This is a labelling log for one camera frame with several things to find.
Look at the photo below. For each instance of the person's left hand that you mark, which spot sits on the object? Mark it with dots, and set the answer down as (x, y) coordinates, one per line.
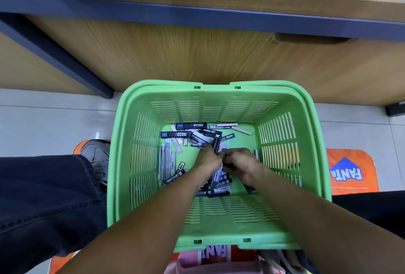
(207, 163)

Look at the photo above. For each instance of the person's right hand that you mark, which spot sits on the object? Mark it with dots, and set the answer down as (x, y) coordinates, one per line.
(243, 164)

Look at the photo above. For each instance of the pile of lead cases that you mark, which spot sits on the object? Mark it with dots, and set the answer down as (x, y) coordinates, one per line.
(190, 134)

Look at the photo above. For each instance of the green plastic basket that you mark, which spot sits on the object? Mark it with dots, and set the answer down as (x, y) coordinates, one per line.
(126, 144)

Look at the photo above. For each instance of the person's right forearm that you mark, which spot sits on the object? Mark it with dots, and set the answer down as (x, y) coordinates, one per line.
(329, 226)

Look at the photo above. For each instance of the person's left forearm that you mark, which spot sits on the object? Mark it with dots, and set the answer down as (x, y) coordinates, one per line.
(139, 232)

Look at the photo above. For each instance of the pink plastic stool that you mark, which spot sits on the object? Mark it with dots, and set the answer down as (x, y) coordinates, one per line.
(215, 264)

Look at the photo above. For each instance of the colourful printed mat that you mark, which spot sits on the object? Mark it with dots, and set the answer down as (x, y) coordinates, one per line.
(351, 169)

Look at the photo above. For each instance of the grey sneaker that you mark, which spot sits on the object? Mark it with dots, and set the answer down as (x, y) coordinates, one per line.
(291, 262)
(98, 157)

